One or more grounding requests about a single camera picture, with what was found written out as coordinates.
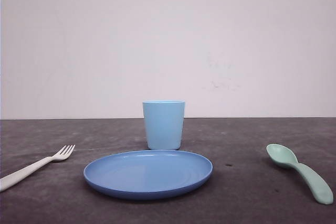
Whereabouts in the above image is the light blue plastic cup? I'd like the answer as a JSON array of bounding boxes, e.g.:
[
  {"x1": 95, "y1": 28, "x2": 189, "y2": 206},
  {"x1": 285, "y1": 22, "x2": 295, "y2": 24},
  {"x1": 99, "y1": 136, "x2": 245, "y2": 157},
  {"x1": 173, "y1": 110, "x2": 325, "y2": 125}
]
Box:
[{"x1": 142, "y1": 100, "x2": 185, "y2": 150}]

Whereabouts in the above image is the mint green plastic spoon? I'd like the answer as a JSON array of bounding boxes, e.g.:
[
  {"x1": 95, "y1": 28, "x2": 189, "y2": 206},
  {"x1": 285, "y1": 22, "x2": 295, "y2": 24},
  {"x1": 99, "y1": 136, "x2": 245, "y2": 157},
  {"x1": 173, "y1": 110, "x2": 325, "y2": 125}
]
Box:
[{"x1": 266, "y1": 143, "x2": 334, "y2": 205}]

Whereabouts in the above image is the white plastic fork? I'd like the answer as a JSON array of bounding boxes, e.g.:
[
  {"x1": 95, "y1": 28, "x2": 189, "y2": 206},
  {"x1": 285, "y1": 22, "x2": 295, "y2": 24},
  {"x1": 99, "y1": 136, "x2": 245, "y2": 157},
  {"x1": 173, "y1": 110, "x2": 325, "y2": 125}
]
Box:
[{"x1": 1, "y1": 145, "x2": 76, "y2": 192}]

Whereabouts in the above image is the blue plastic plate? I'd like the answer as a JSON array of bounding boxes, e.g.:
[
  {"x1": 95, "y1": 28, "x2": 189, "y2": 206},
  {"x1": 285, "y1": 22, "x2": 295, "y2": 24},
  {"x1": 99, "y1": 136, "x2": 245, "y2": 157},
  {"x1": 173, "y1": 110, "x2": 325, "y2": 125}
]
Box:
[{"x1": 83, "y1": 150, "x2": 213, "y2": 200}]

